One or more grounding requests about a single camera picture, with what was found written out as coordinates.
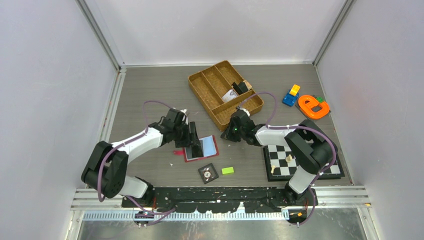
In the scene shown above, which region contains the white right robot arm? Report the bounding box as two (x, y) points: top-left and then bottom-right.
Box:
(220, 108), (338, 205)

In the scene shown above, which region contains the yellow toy brick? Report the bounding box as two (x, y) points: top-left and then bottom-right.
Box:
(289, 84), (301, 97)

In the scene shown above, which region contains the wooden chess piece upper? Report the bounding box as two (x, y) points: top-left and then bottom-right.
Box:
(285, 154), (293, 163)

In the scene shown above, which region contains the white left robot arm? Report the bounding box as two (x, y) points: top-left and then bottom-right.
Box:
(81, 108), (203, 207)

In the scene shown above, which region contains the red leather card holder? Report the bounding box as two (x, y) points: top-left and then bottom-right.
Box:
(173, 135), (220, 163)

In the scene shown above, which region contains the woven wicker divided tray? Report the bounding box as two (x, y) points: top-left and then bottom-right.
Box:
(188, 60), (264, 132)

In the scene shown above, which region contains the poker chip in black case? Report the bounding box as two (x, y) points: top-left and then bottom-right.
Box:
(197, 163), (219, 184)

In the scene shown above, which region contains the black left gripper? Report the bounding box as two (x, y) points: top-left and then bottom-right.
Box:
(173, 121), (200, 148)

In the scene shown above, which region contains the blue toy brick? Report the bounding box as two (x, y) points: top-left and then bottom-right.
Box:
(282, 92), (300, 107)

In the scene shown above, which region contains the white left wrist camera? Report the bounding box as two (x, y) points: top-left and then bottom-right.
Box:
(181, 109), (189, 125)

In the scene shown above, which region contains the black credit card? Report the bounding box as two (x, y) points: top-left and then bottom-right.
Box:
(184, 145), (204, 160)

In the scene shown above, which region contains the black white chessboard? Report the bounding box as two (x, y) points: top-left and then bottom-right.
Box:
(261, 145), (345, 182)

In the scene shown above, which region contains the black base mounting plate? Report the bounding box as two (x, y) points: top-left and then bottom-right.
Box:
(121, 187), (318, 214)

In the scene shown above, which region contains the green rectangular block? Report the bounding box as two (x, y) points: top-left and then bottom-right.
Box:
(221, 166), (235, 175)

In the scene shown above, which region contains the green toy brick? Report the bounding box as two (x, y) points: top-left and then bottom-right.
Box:
(315, 96), (325, 103)

